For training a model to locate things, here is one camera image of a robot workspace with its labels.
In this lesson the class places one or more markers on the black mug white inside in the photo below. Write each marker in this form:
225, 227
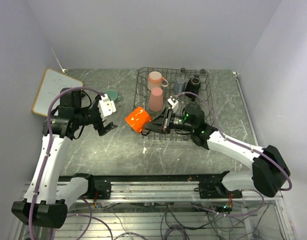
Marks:
193, 85

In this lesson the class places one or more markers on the orange mug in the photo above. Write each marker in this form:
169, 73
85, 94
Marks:
137, 119

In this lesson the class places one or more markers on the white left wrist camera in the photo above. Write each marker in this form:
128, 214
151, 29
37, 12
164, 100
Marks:
106, 106

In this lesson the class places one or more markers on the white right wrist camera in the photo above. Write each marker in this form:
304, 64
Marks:
173, 104

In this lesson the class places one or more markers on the green mug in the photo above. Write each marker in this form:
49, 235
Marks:
113, 95

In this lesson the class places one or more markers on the blue grey plastic cup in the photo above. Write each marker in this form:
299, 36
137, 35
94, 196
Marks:
179, 85

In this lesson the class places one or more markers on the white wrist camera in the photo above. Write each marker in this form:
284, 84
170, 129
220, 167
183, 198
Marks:
106, 106
173, 104

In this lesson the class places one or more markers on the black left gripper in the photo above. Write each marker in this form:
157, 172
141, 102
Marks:
99, 125

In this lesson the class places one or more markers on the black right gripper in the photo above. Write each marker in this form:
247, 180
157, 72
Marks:
161, 123

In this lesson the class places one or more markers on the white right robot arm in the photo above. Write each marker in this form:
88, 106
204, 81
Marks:
267, 172

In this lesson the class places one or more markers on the pink tumbler cup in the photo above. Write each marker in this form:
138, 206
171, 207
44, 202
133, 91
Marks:
156, 99

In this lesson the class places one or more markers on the pink mug with handle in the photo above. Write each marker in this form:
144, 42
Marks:
156, 79

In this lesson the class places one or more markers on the yellow framed whiteboard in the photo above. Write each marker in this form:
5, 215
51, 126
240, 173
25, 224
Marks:
51, 85

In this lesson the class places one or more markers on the grey wire dish rack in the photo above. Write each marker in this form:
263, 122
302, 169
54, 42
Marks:
187, 103

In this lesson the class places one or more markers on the aluminium mounting rail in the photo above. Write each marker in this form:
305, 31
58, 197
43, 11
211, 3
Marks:
114, 192

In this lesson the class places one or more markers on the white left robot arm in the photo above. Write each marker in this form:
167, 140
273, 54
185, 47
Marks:
45, 204

